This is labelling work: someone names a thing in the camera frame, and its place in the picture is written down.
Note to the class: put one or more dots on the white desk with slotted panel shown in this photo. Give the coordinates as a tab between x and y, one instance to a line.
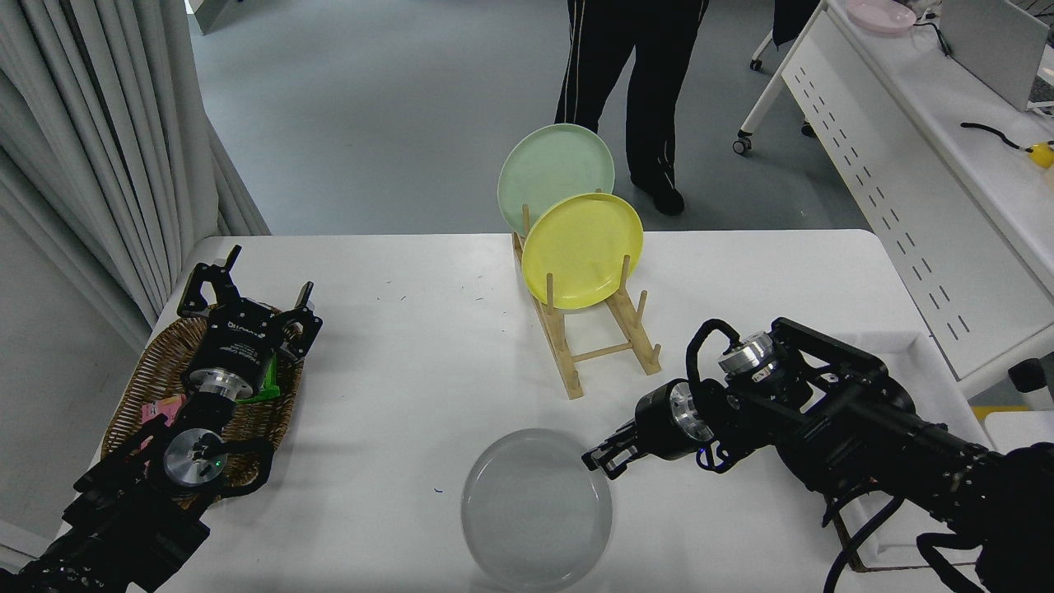
906	123

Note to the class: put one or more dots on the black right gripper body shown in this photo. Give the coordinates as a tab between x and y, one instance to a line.
657	420

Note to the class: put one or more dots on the grey cabinet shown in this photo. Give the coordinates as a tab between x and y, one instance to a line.
218	12

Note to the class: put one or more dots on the brown wicker basket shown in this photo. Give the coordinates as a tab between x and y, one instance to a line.
160	362

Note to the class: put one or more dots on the person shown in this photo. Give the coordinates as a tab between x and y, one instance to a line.
650	82

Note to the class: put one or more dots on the white side table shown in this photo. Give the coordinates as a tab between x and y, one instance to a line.
1021	428

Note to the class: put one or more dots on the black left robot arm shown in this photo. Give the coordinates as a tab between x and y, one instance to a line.
123	519

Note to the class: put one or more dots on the pink snack packet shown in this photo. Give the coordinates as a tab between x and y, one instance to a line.
169	405

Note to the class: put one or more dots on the black cylinder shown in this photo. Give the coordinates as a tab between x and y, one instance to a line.
1033	379

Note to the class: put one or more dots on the grey laptop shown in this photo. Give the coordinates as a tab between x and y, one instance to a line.
988	41

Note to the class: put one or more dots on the grey plate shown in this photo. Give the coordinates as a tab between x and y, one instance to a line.
535	511

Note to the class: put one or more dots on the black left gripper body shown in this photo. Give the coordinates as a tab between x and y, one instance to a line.
239	342

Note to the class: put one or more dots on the pale green plate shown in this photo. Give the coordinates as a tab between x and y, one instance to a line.
552	165

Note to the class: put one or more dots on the small yellow object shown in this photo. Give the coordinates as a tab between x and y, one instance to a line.
1042	155

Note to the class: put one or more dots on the green snack packet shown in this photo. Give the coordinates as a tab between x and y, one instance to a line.
268	387

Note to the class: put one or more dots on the grey curtain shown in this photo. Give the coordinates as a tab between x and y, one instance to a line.
82	123

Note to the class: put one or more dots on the black chair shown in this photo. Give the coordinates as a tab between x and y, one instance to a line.
795	21

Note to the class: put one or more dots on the pink plate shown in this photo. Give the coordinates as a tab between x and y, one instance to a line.
881	15

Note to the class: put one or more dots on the yellow plate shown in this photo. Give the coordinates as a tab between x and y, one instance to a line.
580	239

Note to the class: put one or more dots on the white tray with brown edge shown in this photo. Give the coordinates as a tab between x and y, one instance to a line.
947	387

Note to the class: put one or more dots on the wooden plate rack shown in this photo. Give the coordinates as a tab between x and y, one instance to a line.
568	362

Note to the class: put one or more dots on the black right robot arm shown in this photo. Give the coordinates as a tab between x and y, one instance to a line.
865	428

